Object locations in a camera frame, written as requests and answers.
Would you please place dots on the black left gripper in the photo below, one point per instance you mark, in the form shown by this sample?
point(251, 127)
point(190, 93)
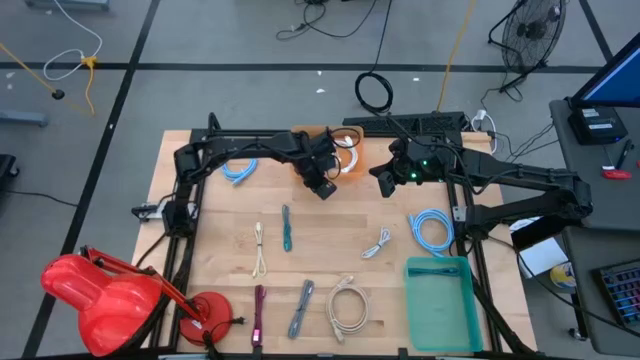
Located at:
point(317, 157)

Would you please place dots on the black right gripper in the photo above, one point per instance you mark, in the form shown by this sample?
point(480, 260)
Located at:
point(420, 155)

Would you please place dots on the green plastic bin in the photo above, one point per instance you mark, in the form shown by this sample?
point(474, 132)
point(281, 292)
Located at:
point(440, 320)

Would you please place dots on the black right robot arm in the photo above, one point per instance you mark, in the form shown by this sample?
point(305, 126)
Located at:
point(525, 175)

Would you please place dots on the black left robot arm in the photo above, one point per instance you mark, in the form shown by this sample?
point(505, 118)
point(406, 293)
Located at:
point(240, 145)

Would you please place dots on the orange plastic bin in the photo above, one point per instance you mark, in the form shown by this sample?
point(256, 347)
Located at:
point(360, 165)

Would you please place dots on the black power strip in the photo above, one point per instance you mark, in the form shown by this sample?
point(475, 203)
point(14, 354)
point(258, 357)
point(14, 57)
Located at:
point(370, 122)

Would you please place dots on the black flat panel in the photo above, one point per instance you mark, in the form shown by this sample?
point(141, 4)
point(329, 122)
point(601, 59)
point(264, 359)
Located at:
point(537, 235)

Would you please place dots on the white paper sheet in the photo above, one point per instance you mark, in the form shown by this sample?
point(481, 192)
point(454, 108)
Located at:
point(542, 257)

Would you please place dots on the black floor fan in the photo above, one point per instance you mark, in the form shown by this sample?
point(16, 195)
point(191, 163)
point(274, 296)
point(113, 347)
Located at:
point(532, 30)

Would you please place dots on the yellow and blue round object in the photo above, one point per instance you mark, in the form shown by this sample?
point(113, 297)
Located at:
point(564, 276)

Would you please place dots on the small black computer box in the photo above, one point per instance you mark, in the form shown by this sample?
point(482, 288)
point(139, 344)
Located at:
point(597, 125)

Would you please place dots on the grey desk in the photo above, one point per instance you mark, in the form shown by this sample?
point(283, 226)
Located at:
point(610, 210)

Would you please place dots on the red small object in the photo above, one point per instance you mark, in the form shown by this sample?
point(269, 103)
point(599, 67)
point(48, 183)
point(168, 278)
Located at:
point(617, 174)

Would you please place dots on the black pen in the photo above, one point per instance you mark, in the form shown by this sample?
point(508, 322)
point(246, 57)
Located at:
point(624, 152)

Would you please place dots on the computer monitor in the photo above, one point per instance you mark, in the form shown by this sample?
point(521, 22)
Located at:
point(615, 80)

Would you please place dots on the red desk lamp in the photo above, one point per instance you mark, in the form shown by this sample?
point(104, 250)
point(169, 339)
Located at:
point(110, 305)

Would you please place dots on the black round floor puck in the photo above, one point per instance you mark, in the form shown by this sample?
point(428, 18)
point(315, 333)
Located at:
point(58, 94)

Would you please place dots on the backlit black keyboard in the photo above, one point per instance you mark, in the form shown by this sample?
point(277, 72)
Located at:
point(622, 292)

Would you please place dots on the grey stand foot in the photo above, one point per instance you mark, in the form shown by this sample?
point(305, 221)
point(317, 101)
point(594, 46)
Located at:
point(70, 4)

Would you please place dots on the grey floor bar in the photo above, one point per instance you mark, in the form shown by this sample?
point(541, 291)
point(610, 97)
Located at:
point(20, 118)

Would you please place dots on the black object with caster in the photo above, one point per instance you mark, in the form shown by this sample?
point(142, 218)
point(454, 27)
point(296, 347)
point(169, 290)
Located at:
point(6, 170)

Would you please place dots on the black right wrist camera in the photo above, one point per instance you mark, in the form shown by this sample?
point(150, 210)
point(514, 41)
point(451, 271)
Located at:
point(387, 185)

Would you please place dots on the grey metal bracket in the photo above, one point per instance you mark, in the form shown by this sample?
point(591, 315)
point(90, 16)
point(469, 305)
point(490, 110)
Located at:
point(459, 214)
point(147, 211)

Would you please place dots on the black aluminium table frame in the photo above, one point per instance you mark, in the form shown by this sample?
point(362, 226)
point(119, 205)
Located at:
point(492, 327)

